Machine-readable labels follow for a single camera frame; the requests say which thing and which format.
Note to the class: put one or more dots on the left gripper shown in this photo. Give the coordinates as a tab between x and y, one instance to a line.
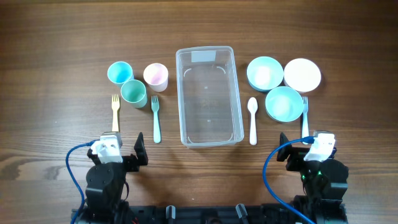
127	160

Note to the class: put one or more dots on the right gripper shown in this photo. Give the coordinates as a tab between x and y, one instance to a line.
296	158

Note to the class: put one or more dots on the green plastic fork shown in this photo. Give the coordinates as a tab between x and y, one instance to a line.
155	109

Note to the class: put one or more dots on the green plastic bowl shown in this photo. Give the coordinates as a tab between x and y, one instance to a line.
284	104

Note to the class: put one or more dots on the yellow plastic fork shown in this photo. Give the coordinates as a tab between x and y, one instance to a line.
115	108

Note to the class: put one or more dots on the light blue plastic fork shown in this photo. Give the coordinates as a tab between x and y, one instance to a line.
305	128

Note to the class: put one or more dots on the green plastic cup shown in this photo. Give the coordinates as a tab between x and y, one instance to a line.
135	93

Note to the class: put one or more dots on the white plastic spoon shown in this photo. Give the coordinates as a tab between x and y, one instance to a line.
252	108

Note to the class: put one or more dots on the pink plastic cup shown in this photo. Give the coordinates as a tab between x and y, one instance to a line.
156	76

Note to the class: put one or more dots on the blue plastic cup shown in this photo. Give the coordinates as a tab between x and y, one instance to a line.
119	73

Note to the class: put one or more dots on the pink plastic bowl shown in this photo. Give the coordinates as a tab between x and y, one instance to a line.
302	75

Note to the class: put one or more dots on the blue plastic bowl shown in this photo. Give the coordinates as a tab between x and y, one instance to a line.
264	73

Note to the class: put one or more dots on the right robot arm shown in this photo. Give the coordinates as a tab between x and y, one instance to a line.
324	183

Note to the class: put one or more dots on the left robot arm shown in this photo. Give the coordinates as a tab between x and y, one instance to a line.
107	178

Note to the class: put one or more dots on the clear plastic container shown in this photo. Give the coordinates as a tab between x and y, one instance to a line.
209	102

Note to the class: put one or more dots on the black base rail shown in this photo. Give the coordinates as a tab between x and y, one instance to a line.
259	214

